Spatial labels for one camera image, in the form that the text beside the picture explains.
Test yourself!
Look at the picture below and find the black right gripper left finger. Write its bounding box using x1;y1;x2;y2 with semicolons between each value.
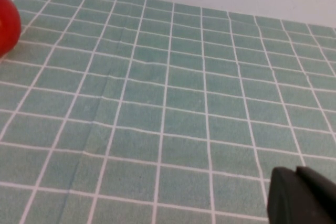
266;166;317;224

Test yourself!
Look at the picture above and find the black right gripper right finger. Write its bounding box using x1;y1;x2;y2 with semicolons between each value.
296;165;336;224

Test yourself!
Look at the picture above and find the green checkered tablecloth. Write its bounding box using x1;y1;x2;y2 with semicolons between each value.
0;0;336;224

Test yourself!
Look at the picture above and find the red apple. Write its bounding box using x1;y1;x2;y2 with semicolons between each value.
0;0;22;59

